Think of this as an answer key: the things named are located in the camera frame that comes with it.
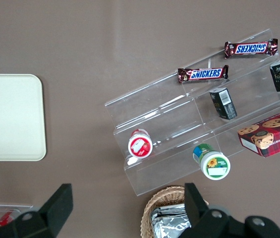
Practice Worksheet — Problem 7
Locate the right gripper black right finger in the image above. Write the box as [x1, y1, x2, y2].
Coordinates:
[179, 182, 280, 238]

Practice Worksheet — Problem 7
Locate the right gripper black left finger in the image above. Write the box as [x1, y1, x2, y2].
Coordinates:
[0, 183, 74, 238]

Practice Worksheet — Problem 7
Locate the light wicker basket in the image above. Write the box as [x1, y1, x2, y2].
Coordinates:
[141, 185, 210, 238]

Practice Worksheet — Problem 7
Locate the beige plastic tray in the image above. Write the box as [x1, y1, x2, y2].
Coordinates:
[0, 73, 47, 162]

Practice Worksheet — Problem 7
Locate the clear acrylic bottle rack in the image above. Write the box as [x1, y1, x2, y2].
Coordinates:
[0, 203, 34, 225]

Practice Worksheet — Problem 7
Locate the red cola bottle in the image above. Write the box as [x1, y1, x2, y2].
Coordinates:
[0, 208, 22, 228]

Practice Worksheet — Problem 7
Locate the silver foil pack stack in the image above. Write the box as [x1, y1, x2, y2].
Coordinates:
[150, 203, 192, 238]

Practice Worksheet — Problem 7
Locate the green lid cup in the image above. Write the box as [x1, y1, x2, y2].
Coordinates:
[192, 143, 231, 180]

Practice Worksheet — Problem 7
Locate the red lid cup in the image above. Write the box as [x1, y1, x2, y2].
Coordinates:
[127, 128, 154, 159]

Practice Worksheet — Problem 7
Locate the red plaid cookie box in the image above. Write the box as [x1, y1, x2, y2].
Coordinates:
[237, 105, 280, 158]

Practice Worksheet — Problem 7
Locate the clear acrylic stepped shelf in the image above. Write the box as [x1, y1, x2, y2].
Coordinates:
[104, 28, 280, 197]

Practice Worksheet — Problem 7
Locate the Snickers chocolate bar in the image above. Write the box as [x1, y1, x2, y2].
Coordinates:
[177, 64, 229, 84]
[224, 38, 279, 60]

